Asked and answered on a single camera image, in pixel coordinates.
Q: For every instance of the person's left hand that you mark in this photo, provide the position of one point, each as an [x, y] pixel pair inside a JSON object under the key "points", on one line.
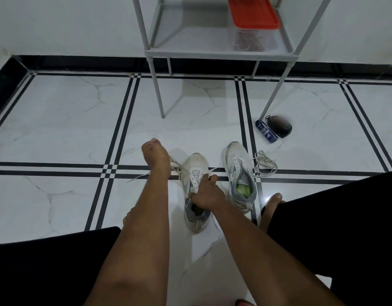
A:
{"points": [[156, 159]]}

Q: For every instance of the person's right hand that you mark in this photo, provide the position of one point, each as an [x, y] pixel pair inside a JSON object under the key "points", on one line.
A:
{"points": [[208, 194]]}

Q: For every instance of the white shoelace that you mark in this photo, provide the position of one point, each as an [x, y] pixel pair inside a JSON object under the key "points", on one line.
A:
{"points": [[265, 164], [175, 165]]}

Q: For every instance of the white grey sneaker shoe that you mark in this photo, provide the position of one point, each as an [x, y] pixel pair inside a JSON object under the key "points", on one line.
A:
{"points": [[235, 152], [196, 164]]}

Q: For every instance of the clear box with red lid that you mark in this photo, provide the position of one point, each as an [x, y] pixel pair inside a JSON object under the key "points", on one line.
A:
{"points": [[247, 42]]}

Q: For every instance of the person's right forearm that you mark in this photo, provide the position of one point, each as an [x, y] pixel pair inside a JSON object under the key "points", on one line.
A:
{"points": [[272, 258]]}

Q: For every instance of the person's left forearm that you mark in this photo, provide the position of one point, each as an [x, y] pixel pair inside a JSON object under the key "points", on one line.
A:
{"points": [[135, 245]]}

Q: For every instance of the person's right foot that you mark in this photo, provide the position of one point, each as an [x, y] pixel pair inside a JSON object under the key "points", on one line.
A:
{"points": [[270, 210]]}

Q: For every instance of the person's foot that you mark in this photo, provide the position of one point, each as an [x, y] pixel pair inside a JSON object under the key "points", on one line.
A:
{"points": [[126, 218], [270, 210]]}

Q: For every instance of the person's left foot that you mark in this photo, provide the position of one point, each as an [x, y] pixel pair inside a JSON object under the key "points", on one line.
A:
{"points": [[126, 218]]}

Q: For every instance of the grey metal shelf rack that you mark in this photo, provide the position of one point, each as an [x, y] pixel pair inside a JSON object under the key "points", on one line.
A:
{"points": [[189, 38]]}

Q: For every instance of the black oval polish bottle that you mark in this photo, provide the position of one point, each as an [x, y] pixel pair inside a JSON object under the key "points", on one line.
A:
{"points": [[279, 127]]}

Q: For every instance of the black shorts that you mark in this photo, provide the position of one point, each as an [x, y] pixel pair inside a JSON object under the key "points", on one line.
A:
{"points": [[342, 226]]}

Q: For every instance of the clear container with red lid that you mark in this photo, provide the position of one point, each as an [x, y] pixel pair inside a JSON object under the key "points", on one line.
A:
{"points": [[253, 11]]}

